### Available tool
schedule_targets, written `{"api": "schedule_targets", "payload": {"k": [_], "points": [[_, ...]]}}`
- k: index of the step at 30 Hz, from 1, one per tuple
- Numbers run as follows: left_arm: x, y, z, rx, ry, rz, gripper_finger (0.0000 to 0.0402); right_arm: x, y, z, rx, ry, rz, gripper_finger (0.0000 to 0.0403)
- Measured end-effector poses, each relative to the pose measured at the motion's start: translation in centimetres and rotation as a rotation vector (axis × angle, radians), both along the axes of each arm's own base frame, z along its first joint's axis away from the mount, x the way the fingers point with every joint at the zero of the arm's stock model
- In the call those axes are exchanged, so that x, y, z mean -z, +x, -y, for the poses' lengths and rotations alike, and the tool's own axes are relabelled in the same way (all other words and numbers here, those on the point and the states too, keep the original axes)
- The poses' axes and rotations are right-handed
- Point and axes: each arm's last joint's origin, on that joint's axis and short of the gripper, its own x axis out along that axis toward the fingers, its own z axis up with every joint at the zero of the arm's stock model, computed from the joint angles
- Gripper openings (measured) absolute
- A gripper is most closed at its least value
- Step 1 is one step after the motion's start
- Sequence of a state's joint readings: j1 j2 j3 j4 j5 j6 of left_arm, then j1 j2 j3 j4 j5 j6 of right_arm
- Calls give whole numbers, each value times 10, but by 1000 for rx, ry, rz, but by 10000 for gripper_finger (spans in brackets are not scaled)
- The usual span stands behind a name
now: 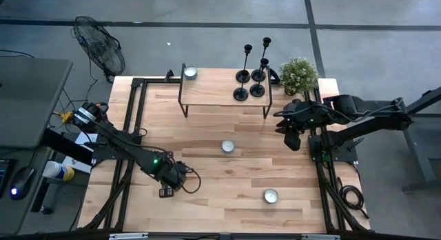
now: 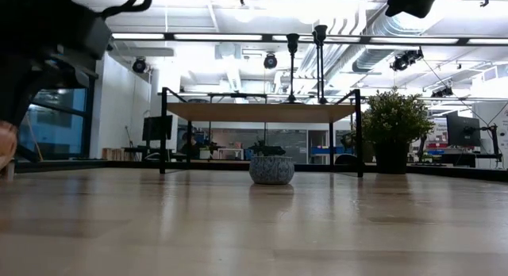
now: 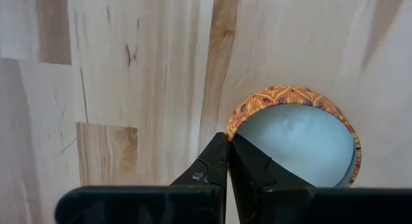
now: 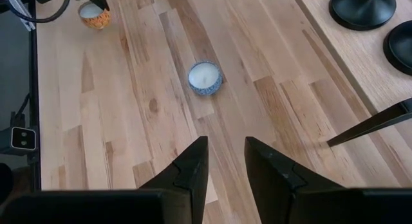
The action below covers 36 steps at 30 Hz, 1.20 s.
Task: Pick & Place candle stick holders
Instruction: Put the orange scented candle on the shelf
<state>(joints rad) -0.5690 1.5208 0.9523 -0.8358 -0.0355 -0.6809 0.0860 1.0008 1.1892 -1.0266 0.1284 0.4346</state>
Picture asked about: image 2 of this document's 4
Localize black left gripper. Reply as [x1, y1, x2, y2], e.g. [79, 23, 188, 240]
[0, 45, 100, 128]

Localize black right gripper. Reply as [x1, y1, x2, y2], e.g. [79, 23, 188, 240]
[385, 0, 437, 20]

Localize orange patterned candle bowl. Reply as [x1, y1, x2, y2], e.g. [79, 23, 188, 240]
[0, 121, 19, 171]

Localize black metal candlestick holder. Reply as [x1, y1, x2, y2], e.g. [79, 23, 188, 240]
[314, 24, 329, 105]
[311, 29, 321, 105]
[283, 33, 302, 105]

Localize blue patterned candle bowl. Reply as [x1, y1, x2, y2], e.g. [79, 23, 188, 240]
[248, 155, 295, 186]

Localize large dark-framed window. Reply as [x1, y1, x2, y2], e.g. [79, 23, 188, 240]
[17, 87, 96, 160]

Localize black track spotlight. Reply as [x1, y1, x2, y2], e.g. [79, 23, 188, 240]
[390, 48, 425, 73]
[431, 85, 454, 98]

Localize wooden crates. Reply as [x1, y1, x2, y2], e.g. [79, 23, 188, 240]
[102, 147, 134, 162]

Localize green potted plant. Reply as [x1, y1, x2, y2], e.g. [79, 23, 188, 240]
[360, 87, 437, 174]

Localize round black ceiling lamp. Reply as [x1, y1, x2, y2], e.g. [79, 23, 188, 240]
[131, 56, 148, 75]
[263, 52, 279, 70]

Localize black computer monitor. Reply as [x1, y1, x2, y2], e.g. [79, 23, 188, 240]
[445, 110, 482, 148]
[141, 114, 175, 142]

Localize dark office chair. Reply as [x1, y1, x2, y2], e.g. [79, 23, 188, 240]
[334, 152, 359, 166]

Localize blue storage bin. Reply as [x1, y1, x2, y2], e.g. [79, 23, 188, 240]
[310, 145, 343, 156]

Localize person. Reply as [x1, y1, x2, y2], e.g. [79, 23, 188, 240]
[180, 132, 200, 160]

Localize wooden shelf with black legs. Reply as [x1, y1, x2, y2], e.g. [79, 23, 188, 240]
[158, 86, 365, 178]

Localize long ceiling light bar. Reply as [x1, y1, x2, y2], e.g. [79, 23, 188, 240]
[110, 31, 508, 47]

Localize silver ventilation duct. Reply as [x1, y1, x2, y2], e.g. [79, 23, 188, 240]
[351, 0, 428, 73]

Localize small grey post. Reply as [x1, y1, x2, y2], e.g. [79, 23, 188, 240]
[2, 159, 17, 182]

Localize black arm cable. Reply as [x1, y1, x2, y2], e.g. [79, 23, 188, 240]
[65, 0, 154, 20]

